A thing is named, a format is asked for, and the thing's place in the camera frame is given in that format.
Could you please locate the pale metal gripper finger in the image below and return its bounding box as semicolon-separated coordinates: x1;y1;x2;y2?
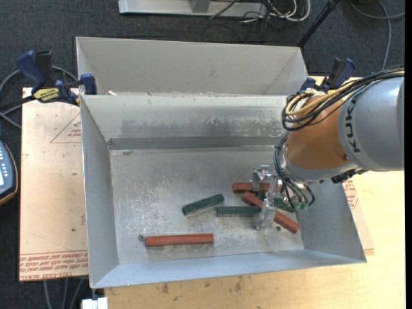
254;200;276;230
251;164;275;190

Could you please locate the dark green flat block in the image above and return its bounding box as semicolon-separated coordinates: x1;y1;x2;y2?
182;193;225;218
216;205;261;218
256;190;296;214

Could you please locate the grey metal bin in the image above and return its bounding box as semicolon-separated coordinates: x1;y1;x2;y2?
75;36;368;289

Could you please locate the red-brown flat block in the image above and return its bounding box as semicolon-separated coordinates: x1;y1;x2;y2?
231;182;272;194
144;233;214;248
241;191;301;235

